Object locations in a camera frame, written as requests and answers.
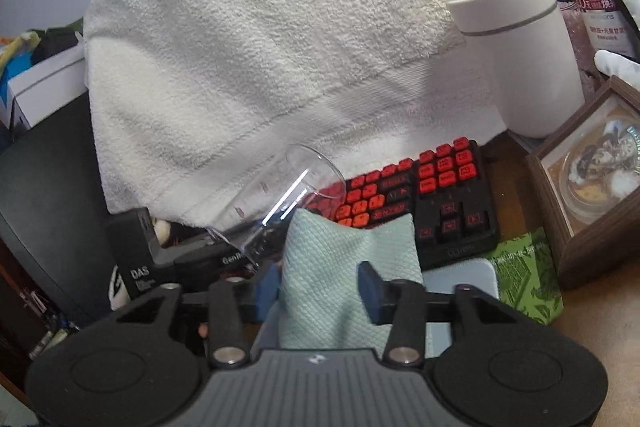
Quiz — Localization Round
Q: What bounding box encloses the red and black keyboard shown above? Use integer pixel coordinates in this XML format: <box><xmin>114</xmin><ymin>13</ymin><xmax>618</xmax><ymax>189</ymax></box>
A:
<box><xmin>305</xmin><ymin>136</ymin><xmax>502</xmax><ymax>272</ymax></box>

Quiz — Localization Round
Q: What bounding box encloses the cartoon print mouse pad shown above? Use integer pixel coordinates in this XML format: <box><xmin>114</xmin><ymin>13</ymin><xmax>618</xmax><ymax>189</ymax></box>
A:
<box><xmin>250</xmin><ymin>257</ymin><xmax>501</xmax><ymax>353</ymax></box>

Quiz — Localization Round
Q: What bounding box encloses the wooden display frame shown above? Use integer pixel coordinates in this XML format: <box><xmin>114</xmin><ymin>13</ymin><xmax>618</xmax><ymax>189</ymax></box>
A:
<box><xmin>525</xmin><ymin>76</ymin><xmax>640</xmax><ymax>292</ymax></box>

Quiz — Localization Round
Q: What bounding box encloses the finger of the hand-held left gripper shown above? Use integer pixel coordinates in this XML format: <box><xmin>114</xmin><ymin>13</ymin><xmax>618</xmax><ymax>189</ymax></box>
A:
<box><xmin>220</xmin><ymin>219</ymin><xmax>293</xmax><ymax>268</ymax></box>

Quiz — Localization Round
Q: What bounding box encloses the green leaf print packet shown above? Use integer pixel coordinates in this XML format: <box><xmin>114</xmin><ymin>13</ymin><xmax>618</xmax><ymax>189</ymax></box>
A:
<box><xmin>487</xmin><ymin>227</ymin><xmax>564</xmax><ymax>325</ymax></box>

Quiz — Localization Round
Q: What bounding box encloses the yellow and blue pouch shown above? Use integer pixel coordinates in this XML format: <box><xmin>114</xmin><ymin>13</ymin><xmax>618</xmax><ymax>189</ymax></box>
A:
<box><xmin>0</xmin><ymin>29</ymin><xmax>42</xmax><ymax>75</ymax></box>

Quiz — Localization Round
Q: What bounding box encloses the black computer case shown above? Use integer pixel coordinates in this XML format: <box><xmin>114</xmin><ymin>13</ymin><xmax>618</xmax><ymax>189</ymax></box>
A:
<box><xmin>0</xmin><ymin>96</ymin><xmax>151</xmax><ymax>325</ymax></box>

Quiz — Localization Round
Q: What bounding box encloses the white box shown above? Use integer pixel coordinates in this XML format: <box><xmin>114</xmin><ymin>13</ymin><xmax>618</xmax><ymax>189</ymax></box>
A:
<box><xmin>7</xmin><ymin>44</ymin><xmax>90</xmax><ymax>131</ymax></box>

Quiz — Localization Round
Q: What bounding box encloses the clear plastic measuring cup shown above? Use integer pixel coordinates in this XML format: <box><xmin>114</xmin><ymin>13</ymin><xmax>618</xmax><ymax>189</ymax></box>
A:
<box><xmin>205</xmin><ymin>144</ymin><xmax>347</xmax><ymax>272</ymax></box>

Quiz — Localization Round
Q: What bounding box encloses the white terry towel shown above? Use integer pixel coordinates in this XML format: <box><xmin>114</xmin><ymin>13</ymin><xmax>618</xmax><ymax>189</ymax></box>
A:
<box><xmin>82</xmin><ymin>0</ymin><xmax>512</xmax><ymax>229</ymax></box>

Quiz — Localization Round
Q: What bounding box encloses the black box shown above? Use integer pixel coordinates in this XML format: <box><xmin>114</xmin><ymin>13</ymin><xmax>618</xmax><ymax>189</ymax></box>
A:
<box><xmin>32</xmin><ymin>19</ymin><xmax>86</xmax><ymax>58</ymax></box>

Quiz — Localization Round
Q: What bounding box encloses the pale teal cleaning cloth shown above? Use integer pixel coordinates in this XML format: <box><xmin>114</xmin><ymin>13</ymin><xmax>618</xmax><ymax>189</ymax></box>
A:
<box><xmin>277</xmin><ymin>208</ymin><xmax>435</xmax><ymax>352</ymax></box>

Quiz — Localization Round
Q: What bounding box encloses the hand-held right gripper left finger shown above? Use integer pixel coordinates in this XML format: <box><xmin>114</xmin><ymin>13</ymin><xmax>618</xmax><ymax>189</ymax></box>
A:
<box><xmin>112</xmin><ymin>263</ymin><xmax>281</xmax><ymax>369</ymax></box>

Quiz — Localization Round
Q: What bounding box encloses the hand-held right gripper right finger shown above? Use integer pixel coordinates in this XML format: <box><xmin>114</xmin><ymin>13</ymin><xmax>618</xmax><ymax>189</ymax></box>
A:
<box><xmin>356</xmin><ymin>260</ymin><xmax>522</xmax><ymax>369</ymax></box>

